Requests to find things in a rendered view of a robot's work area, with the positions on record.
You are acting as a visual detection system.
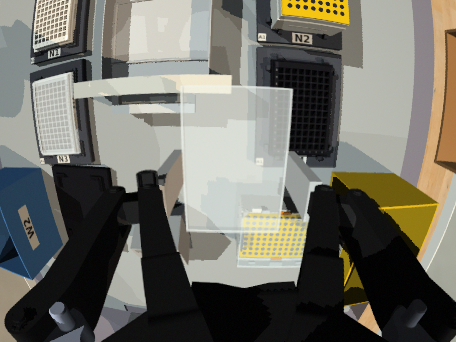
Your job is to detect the blue open-top bin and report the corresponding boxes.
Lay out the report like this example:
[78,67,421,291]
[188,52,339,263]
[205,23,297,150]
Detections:
[0,167,63,280]

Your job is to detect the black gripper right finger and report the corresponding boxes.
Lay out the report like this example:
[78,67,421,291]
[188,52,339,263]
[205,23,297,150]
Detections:
[285,151,456,342]

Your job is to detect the yellow open-top bin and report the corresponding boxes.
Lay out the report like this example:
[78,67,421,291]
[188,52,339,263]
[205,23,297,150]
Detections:
[330,172,439,307]

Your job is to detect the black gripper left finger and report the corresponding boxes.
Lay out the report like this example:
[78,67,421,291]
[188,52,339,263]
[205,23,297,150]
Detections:
[4,149,214,342]

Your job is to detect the black assay plate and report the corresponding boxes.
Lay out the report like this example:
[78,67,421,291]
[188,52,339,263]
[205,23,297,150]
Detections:
[270,59,333,156]

